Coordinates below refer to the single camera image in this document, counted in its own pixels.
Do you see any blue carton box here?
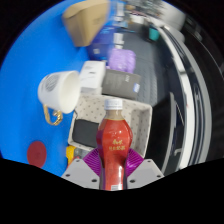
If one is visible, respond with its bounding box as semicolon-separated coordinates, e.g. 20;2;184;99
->
87;26;116;61

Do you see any black overhead shelf with equipment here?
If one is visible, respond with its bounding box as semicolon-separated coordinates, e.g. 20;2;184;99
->
146;13;221;174

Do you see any red drink bottle white cap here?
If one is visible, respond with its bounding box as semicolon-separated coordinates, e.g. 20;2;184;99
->
95;97;134;192

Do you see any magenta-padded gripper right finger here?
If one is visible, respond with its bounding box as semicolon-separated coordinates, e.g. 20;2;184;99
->
125;147;165;191

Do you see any yellow multimeter with red leads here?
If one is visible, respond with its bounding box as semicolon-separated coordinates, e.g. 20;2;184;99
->
65;145;86;166

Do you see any white mug with gold handle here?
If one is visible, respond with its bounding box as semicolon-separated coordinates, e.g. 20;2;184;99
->
37;70;82;127

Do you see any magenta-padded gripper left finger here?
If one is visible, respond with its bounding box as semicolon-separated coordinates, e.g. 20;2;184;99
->
60;147;103;191

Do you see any small white carton box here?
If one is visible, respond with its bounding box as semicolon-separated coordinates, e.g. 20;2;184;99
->
78;60;107;96

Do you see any beige dotted storage tray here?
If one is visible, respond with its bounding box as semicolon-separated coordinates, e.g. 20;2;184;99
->
67;93;153;158

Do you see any flat round red coaster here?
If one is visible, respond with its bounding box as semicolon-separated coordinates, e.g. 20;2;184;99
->
26;140;48;169

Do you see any black rectangular device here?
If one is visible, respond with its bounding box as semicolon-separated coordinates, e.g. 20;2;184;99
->
71;118;101;149

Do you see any dark grey flat carton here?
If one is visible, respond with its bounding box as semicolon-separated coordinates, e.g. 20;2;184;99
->
101;68;142;100

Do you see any teal screen device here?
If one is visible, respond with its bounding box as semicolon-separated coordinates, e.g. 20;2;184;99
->
148;27;160;42

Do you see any brown cardboard box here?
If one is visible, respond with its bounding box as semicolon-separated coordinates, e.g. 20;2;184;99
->
61;0;111;48

